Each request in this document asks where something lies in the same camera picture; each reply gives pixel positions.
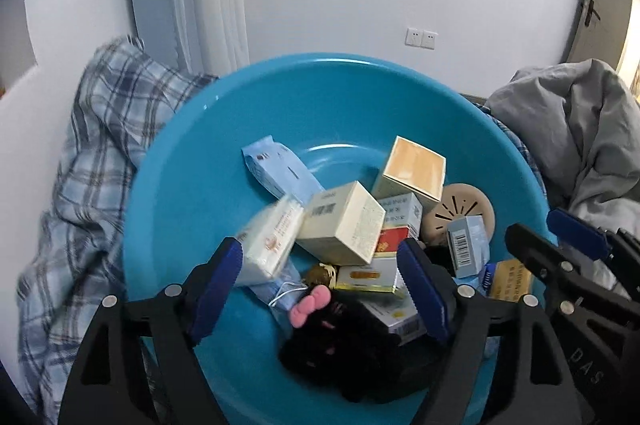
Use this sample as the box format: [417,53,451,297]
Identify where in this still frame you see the blue plaid blanket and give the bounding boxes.
[17,36,548,425]

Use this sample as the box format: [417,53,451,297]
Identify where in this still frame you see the wrapped blue face mask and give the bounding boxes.
[250,272,326,312]

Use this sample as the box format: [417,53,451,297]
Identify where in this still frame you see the blue plastic basin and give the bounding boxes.
[121,51,551,425]

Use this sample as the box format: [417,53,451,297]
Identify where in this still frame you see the grey duvet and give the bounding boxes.
[484,60,640,301]

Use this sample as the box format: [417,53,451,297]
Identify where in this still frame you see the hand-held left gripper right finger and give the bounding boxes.
[396,237,583,425]

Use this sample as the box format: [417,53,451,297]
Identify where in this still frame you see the orange top cream box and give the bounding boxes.
[371,136,447,216]

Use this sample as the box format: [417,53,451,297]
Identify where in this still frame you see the tan round vented disc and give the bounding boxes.
[419,183,497,252]

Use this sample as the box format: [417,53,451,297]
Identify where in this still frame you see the blue white mask packet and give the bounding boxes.
[241,135,326,200]

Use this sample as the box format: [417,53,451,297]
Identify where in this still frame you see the gold box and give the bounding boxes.
[486,258,535,304]

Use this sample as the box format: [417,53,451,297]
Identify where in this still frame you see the plain cream box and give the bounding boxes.
[295,181,387,267]

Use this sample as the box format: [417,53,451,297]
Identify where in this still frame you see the white pale blue box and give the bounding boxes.
[372,297,428,347]

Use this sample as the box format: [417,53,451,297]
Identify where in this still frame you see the black door handle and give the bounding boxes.
[581,0,601,28]

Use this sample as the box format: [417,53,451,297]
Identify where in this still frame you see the red and white box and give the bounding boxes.
[334,227,412,297]

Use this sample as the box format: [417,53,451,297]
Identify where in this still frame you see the white printed medicine box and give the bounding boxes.
[377,192,424,240]

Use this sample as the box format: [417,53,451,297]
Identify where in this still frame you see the pale white packet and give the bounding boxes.
[234,194,307,288]

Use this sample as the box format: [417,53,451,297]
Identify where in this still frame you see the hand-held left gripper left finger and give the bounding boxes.
[57,236,244,425]

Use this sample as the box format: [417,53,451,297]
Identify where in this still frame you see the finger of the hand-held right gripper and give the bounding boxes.
[505,224,601,320]
[546,207,640,301]

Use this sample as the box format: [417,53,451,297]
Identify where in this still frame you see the pale blue barcode carton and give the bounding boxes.
[446,215,490,280]

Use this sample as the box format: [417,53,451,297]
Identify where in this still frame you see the gold foil ball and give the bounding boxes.
[305,264,336,291]

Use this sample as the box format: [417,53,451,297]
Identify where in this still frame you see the black plush toy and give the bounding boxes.
[277,284,418,404]

